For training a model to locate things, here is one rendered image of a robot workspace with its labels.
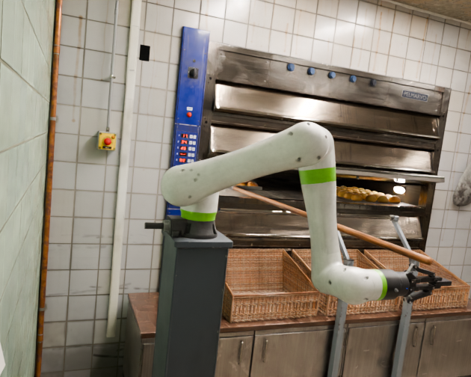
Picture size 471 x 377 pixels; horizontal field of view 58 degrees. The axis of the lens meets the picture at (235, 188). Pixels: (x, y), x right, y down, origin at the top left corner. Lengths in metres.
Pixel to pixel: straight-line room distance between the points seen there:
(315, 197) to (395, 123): 2.04
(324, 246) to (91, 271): 1.60
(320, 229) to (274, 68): 1.62
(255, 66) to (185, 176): 1.58
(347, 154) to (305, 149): 1.91
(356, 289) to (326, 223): 0.22
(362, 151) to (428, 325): 1.23
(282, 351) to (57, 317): 1.29
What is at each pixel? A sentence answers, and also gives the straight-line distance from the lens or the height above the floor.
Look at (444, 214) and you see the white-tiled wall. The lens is 3.76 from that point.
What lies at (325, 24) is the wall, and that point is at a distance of 3.00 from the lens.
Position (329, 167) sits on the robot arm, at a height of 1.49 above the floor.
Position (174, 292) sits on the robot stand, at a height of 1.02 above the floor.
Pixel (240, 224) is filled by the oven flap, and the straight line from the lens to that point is 2.75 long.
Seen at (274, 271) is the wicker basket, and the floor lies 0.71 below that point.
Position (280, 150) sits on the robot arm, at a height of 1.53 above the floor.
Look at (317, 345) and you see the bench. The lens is 2.63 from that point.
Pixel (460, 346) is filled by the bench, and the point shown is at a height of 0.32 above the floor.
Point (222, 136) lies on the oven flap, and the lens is 2.64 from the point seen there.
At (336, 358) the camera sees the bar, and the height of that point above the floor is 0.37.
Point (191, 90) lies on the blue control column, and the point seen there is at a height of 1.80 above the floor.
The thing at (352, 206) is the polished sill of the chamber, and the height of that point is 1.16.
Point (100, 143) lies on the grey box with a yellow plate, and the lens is 2.41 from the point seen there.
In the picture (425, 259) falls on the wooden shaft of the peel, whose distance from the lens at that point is 1.70.
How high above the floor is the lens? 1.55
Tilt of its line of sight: 7 degrees down
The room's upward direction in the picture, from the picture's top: 6 degrees clockwise
